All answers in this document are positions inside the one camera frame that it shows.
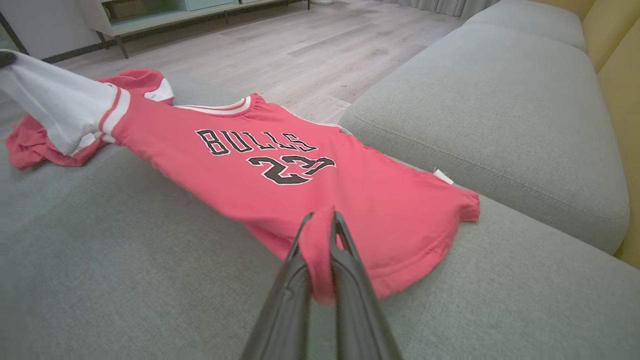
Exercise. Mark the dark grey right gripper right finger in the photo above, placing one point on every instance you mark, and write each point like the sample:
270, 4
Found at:
357, 320

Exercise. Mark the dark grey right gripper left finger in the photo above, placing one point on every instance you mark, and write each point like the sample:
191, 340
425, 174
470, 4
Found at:
285, 320

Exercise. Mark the red Bulls jersey white sleeves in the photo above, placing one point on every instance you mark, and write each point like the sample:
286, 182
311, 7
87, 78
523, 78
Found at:
250, 190

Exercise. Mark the red Bulls shorts white stripe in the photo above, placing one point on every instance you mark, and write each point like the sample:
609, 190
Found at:
35, 145

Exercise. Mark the wide grey sofa seat cushion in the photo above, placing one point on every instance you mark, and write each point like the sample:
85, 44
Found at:
125, 260

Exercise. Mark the grey back cushion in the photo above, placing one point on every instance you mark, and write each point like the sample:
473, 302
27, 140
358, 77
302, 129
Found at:
490, 125

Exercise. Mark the grey pleated curtain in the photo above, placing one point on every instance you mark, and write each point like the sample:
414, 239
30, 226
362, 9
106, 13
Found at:
450, 6

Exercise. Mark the yellow sofa back cushion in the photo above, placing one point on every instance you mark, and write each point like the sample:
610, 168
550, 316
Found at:
607, 25
625, 125

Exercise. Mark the white mint TV cabinet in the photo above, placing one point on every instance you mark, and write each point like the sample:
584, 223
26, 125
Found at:
150, 15

